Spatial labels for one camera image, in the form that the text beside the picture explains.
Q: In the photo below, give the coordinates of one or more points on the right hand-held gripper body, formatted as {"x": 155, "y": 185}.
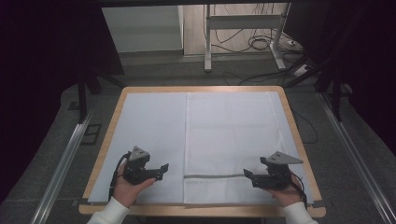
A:
{"x": 278, "y": 177}

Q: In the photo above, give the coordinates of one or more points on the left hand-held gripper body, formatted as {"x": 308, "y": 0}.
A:
{"x": 137, "y": 174}

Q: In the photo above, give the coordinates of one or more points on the white mesh laundry bag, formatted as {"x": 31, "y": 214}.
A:
{"x": 230, "y": 133}

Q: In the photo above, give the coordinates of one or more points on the person's right hand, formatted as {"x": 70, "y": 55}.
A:
{"x": 286, "y": 196}

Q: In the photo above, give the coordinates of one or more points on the person's left hand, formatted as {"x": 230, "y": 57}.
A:
{"x": 126, "y": 191}

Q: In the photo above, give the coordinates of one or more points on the black table corner clamp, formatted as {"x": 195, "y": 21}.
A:
{"x": 79, "y": 202}
{"x": 319, "y": 204}

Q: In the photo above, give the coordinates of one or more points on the black metal stand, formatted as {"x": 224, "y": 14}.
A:
{"x": 82, "y": 99}
{"x": 336, "y": 96}

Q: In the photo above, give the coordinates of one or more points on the white power strip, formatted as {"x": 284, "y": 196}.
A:
{"x": 301, "y": 70}

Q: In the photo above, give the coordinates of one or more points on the white cabinet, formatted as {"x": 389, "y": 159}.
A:
{"x": 143, "y": 28}

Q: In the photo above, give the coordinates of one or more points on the dark curtain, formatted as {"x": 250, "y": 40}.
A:
{"x": 37, "y": 62}
{"x": 367, "y": 56}

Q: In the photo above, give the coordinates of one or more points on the aluminium floor rail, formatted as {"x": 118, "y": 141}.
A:
{"x": 62, "y": 168}
{"x": 355, "y": 158}

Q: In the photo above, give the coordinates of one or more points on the white metal desk frame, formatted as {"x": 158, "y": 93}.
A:
{"x": 243, "y": 21}

